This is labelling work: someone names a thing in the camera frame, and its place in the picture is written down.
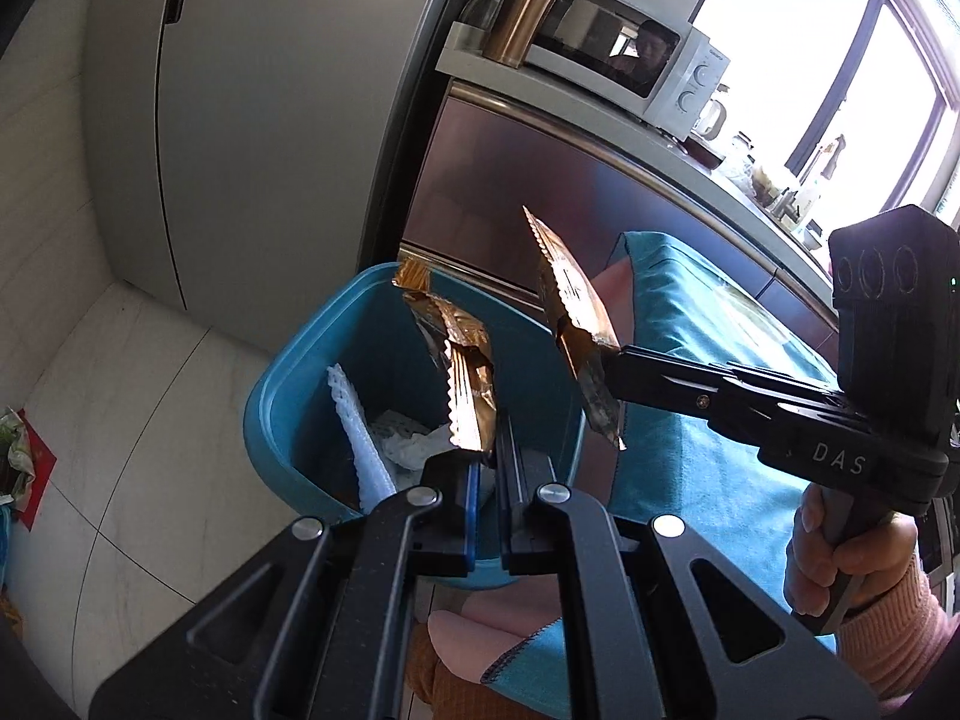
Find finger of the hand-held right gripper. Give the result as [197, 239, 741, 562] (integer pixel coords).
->
[606, 345, 841, 410]
[609, 382, 833, 458]

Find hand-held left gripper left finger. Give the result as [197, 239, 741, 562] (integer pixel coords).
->
[90, 454, 485, 720]

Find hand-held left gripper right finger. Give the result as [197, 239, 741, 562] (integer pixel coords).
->
[499, 412, 878, 720]

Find white tissue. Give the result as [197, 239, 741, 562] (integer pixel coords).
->
[371, 411, 460, 494]

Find golden snack wrapper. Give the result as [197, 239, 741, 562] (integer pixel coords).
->
[394, 255, 500, 458]
[523, 205, 628, 452]

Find white foam net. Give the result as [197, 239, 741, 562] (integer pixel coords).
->
[326, 364, 398, 517]

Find teal trash bin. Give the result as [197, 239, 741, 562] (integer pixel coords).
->
[245, 262, 590, 592]

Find person's right forearm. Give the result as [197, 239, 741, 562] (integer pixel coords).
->
[847, 561, 960, 707]

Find person's right hand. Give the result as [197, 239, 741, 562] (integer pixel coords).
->
[784, 495, 922, 614]

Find blue tablecloth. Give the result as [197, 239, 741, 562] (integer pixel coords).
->
[480, 231, 848, 698]

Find pink cloth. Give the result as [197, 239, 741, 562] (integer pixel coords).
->
[427, 262, 640, 685]

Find orange cloth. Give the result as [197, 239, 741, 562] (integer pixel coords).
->
[409, 621, 490, 720]

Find bottles by window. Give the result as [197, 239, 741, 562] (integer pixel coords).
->
[776, 136, 847, 223]

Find kitchen counter cabinet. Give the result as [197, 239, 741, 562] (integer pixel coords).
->
[401, 21, 848, 361]

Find glass kettle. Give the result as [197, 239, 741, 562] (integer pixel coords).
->
[694, 82, 731, 140]

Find white microwave oven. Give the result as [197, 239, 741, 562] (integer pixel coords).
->
[521, 0, 732, 128]

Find copper tumbler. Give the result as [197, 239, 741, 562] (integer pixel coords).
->
[482, 0, 571, 67]

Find red packet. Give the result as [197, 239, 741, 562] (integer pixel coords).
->
[0, 405, 61, 533]

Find grey refrigerator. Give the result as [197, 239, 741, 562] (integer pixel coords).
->
[82, 0, 481, 353]

